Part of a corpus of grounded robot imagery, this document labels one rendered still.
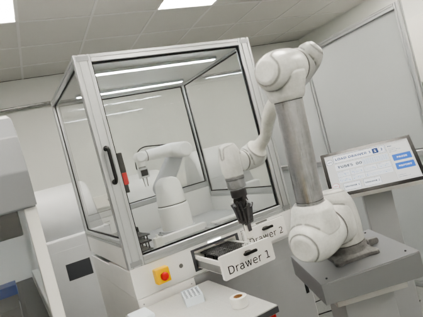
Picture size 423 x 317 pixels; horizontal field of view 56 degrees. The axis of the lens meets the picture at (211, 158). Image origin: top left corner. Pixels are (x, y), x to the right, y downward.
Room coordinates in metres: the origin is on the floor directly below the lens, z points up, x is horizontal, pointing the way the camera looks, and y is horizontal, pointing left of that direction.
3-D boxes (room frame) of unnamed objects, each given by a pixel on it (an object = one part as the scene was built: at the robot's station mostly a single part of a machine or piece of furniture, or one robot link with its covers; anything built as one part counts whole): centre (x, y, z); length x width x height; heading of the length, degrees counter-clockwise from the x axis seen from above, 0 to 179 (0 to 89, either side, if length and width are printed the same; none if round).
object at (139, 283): (2.53, 0.29, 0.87); 1.02 x 0.95 x 0.14; 118
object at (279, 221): (2.23, -0.19, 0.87); 0.29 x 0.02 x 0.11; 118
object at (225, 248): (2.01, 0.05, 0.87); 0.22 x 0.18 x 0.06; 28
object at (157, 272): (1.91, 0.37, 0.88); 0.07 x 0.05 x 0.07; 118
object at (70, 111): (2.29, 0.72, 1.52); 0.87 x 0.01 x 0.86; 28
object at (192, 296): (1.79, 0.24, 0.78); 0.12 x 0.08 x 0.04; 13
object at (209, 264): (2.02, 0.05, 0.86); 0.40 x 0.26 x 0.06; 28
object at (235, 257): (1.83, -0.05, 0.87); 0.29 x 0.02 x 0.11; 118
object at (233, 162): (1.84, -0.09, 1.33); 0.13 x 0.11 x 0.16; 136
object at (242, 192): (1.83, -0.08, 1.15); 0.08 x 0.07 x 0.09; 40
